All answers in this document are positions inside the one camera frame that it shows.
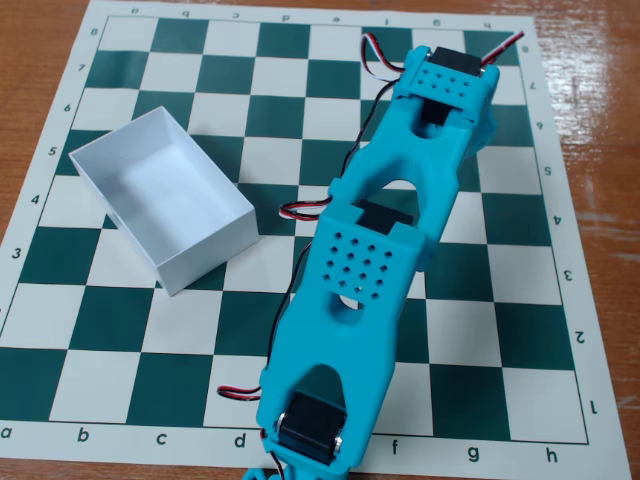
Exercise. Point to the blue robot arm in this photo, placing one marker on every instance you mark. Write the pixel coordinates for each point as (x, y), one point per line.
(350, 325)

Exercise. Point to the white open cardboard box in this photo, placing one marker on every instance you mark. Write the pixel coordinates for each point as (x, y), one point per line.
(170, 200)

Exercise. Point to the green white chessboard mat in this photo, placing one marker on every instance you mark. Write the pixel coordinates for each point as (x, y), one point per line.
(200, 320)

